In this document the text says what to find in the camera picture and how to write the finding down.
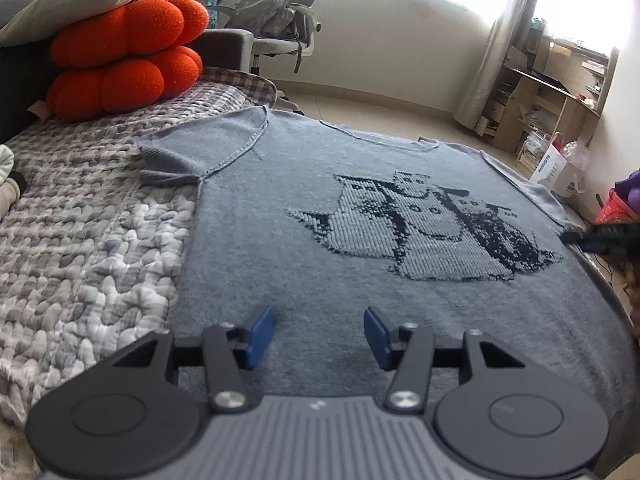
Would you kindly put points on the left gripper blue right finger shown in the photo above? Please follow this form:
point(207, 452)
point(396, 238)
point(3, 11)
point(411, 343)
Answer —
point(384, 340)

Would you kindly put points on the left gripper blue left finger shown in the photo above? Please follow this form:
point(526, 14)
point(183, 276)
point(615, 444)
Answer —
point(254, 337)

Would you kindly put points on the grey knitted cat sweater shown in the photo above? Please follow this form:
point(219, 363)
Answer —
point(320, 222)

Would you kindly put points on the stack of folded clothes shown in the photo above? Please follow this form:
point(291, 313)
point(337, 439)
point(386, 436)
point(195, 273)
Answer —
point(12, 183)

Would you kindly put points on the red patterned basket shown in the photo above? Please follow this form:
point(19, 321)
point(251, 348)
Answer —
point(615, 210)

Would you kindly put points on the white blue cardboard box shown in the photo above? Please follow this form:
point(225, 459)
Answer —
point(563, 167)

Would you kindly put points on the wooden desk shelf unit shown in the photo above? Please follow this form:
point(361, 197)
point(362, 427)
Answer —
point(545, 85)

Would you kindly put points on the grey white quilted bedspread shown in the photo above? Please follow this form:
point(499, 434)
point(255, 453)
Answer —
point(90, 258)

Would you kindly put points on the right beige curtain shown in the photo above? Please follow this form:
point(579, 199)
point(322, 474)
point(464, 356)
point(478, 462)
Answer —
point(509, 31)

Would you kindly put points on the grey checkered blanket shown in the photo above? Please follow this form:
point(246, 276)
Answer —
point(236, 89)

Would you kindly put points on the orange pumpkin cushion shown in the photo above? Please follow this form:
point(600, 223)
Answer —
point(126, 59)

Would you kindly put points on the grey backpack on chair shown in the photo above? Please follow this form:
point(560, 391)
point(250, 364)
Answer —
point(271, 19)

